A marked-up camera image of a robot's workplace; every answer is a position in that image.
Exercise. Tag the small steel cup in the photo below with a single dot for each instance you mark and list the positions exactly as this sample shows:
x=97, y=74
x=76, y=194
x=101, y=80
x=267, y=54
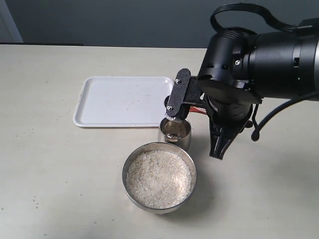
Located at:
x=177, y=133

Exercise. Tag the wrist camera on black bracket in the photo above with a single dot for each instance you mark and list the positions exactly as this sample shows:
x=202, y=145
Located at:
x=184, y=95

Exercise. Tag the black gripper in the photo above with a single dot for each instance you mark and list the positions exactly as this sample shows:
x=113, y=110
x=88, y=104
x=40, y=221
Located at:
x=226, y=121

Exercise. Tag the white rectangular plastic tray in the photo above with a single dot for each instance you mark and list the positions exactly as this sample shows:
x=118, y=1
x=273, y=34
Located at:
x=122, y=101

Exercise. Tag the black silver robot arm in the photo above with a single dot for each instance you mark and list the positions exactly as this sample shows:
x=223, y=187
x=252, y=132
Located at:
x=250, y=78

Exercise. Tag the large steel rice bowl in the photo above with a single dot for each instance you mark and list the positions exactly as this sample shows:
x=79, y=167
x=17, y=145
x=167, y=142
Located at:
x=165, y=147

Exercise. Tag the brown wooden spoon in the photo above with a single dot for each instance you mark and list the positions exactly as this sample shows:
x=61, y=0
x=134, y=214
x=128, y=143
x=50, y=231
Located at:
x=197, y=110

